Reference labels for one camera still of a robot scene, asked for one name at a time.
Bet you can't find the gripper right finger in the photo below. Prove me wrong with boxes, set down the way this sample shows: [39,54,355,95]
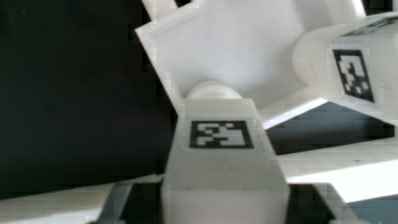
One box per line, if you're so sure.
[314,183,370,224]

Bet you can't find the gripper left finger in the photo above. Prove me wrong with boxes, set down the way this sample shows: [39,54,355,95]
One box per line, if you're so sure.
[89,183,133,224]

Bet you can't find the white leg block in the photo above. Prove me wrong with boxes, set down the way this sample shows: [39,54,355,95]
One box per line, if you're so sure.
[162,81,290,224]
[293,13,398,126]

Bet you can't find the white chair seat part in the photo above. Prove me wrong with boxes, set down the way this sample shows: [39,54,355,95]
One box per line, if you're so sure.
[133,0,398,131]

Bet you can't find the white U-shaped fence frame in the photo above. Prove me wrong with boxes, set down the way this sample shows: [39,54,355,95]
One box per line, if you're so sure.
[0,137,398,224]

